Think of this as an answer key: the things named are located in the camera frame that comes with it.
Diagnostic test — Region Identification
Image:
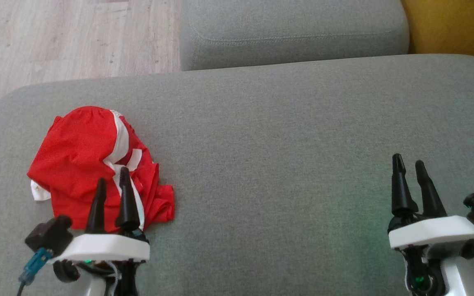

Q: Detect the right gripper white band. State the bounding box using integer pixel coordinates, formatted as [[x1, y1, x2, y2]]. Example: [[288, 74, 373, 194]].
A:
[[387, 153, 474, 292]]

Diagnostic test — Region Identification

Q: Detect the large grey sofa seat cushion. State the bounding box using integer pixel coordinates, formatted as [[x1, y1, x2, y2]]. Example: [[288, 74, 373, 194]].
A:
[[0, 53, 474, 296]]

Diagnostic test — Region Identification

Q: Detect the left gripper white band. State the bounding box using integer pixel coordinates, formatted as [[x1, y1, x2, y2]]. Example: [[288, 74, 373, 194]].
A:
[[50, 166, 150, 288]]

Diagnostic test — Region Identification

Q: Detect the red basketball jersey white trim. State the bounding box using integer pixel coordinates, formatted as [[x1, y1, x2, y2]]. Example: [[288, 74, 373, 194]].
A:
[[26, 106, 118, 229]]

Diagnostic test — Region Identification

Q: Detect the small grey sofa cushion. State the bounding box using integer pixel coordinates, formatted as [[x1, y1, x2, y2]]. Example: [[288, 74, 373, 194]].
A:
[[179, 0, 410, 72]]

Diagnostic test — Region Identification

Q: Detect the mustard yellow furniture piece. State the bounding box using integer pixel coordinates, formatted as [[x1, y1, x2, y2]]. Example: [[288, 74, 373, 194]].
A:
[[401, 0, 474, 66]]

